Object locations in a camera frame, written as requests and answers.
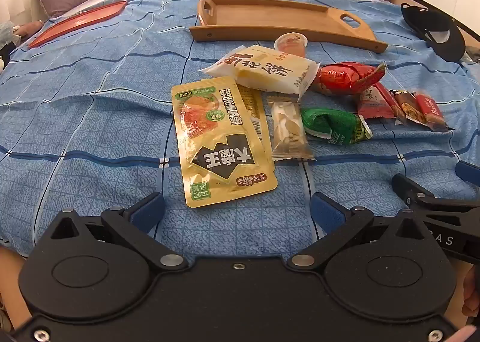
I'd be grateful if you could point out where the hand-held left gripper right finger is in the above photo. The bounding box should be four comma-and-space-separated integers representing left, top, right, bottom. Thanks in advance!
287, 192, 443, 271

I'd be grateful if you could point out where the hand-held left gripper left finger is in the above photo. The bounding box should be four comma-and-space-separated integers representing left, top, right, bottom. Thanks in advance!
48, 192, 189, 271

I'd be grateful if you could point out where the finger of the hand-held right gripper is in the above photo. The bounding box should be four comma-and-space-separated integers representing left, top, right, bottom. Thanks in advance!
391, 173, 480, 228
455, 161, 480, 188

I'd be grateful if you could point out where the green snack packet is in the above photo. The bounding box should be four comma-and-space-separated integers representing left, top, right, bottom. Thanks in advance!
300, 107, 374, 145

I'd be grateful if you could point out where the yellow pouch with black label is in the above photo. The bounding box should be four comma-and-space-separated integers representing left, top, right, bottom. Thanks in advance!
171, 76, 279, 209

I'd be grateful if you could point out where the pink-red small snack packet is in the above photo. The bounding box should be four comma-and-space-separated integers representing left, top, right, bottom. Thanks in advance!
356, 85, 394, 121

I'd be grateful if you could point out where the clear gold-trimmed cracker packet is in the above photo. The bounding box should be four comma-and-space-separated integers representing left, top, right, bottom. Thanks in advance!
267, 96, 316, 163

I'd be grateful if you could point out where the shiny red snack packet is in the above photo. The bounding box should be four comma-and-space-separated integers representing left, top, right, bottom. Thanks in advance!
313, 61, 387, 97

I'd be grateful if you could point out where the beige snack pouch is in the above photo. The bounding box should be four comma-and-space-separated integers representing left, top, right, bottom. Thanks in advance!
236, 83, 276, 174

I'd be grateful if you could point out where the cream pastry packet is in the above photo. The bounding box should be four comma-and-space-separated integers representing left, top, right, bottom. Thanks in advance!
200, 44, 321, 103

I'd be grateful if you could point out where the orange jelly cup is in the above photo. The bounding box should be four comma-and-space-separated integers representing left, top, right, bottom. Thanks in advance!
274, 32, 309, 59

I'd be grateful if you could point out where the wooden tray with handles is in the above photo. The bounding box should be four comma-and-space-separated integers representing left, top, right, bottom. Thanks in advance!
188, 0, 389, 54

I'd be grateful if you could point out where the person's right hand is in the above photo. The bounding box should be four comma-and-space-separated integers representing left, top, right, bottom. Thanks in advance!
463, 271, 480, 328

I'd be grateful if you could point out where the blue plaid bed sheet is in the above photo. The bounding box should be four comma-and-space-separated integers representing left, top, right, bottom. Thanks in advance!
0, 0, 480, 264

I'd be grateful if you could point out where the black cap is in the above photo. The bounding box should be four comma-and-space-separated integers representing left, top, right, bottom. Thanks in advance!
400, 2, 466, 63

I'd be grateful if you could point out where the red plastic tray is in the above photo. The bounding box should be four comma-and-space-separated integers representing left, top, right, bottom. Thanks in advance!
27, 0, 128, 50

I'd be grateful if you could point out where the pink cloth bundle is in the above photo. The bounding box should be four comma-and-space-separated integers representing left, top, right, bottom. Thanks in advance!
17, 19, 44, 37

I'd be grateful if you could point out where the wooden bed frame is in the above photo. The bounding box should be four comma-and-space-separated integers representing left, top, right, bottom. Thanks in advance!
388, 0, 480, 54

